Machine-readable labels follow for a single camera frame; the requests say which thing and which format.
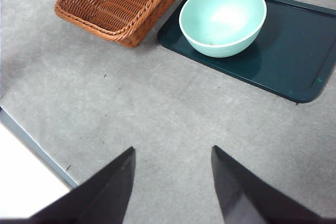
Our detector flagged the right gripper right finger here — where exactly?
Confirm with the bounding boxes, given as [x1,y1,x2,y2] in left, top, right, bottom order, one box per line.
[211,145,323,222]

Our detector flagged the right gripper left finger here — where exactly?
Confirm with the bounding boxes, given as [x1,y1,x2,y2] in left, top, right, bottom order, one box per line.
[31,147,137,221]

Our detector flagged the teal ceramic bowl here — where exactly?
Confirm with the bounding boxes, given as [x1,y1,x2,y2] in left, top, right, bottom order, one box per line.
[178,0,268,59]

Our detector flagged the dark green rectangular tray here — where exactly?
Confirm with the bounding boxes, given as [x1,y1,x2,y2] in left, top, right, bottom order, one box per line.
[157,0,336,103]

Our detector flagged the brown wicker basket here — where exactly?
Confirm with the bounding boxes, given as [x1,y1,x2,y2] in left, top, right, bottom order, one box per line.
[54,0,202,48]

